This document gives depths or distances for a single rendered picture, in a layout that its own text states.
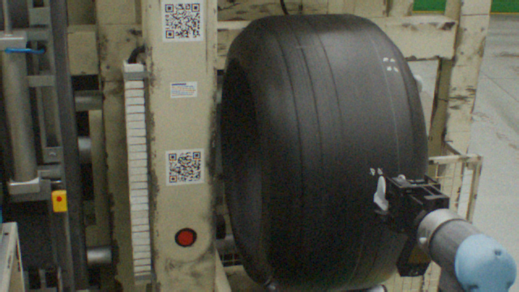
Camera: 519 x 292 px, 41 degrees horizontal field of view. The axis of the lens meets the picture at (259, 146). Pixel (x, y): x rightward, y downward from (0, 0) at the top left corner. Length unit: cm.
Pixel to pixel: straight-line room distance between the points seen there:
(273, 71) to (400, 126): 25
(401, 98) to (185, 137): 42
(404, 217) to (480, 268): 22
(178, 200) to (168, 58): 29
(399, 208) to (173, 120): 47
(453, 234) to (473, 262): 7
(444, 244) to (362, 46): 49
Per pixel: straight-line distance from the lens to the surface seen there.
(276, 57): 129
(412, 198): 109
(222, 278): 152
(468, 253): 94
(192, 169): 138
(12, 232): 109
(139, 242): 145
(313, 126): 121
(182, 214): 142
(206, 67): 131
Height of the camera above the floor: 179
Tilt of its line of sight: 23 degrees down
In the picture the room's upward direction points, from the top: 2 degrees clockwise
